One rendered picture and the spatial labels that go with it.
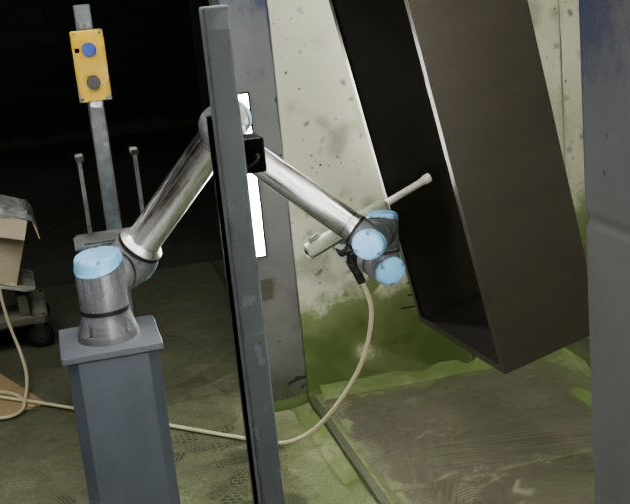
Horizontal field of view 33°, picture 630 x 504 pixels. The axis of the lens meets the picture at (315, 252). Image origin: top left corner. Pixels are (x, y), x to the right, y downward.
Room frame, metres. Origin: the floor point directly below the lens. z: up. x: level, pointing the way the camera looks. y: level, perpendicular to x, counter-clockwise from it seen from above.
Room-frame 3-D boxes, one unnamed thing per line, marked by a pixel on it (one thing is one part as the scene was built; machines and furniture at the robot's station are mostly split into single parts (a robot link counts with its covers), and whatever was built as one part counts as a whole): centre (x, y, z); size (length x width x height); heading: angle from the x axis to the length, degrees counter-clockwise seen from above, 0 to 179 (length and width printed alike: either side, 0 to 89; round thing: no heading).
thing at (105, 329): (3.20, 0.67, 0.69); 0.19 x 0.19 x 0.10
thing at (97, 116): (4.09, 0.77, 0.82); 0.06 x 0.06 x 1.64; 13
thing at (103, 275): (3.21, 0.67, 0.83); 0.17 x 0.15 x 0.18; 161
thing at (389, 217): (3.08, -0.20, 0.92); 0.12 x 0.09 x 0.12; 161
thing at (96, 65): (4.03, 0.76, 1.42); 0.12 x 0.06 x 0.26; 103
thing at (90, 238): (3.93, 0.73, 0.95); 0.26 x 0.15 x 0.32; 103
